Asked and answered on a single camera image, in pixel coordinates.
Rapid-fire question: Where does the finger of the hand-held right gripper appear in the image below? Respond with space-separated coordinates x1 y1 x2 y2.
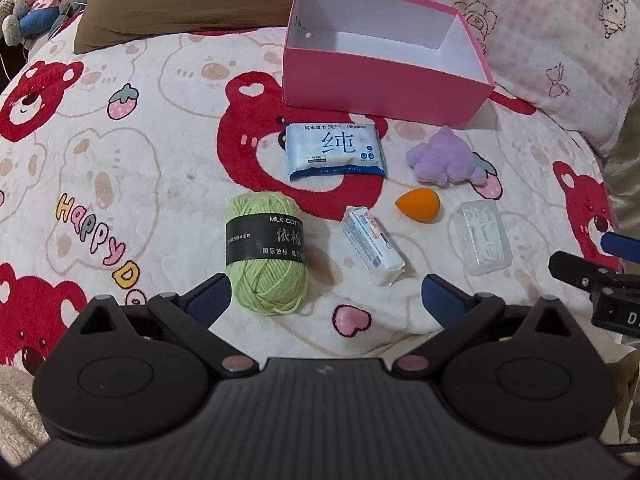
601 232 640 262
548 251 640 292

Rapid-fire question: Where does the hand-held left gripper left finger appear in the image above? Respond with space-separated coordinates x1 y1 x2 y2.
74 272 257 377

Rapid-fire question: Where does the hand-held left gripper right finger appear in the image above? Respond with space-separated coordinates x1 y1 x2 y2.
391 274 577 377

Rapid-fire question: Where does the green yarn ball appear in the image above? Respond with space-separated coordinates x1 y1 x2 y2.
223 192 312 317

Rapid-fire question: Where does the clear plastic box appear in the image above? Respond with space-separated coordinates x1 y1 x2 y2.
454 201 514 277

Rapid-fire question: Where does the small white packet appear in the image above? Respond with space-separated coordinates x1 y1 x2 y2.
342 205 407 288

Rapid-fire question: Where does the orange makeup sponge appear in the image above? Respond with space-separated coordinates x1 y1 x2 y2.
395 188 443 224

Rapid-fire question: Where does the purple plush toy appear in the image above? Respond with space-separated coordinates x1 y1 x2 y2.
405 126 488 189

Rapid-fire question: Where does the blue white wet wipes pack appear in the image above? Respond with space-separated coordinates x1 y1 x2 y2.
285 121 388 182

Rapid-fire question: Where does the pink cardboard box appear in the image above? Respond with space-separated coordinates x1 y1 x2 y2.
281 0 497 130

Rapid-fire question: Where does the gold satin cloth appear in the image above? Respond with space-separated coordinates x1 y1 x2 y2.
602 105 640 241

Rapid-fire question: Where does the bear print blanket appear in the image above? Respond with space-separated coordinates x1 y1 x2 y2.
0 10 623 466

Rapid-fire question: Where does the pink checkered pillow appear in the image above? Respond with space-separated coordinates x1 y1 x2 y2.
380 0 640 158

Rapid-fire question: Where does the brown pillow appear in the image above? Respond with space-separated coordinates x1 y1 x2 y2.
59 0 385 55

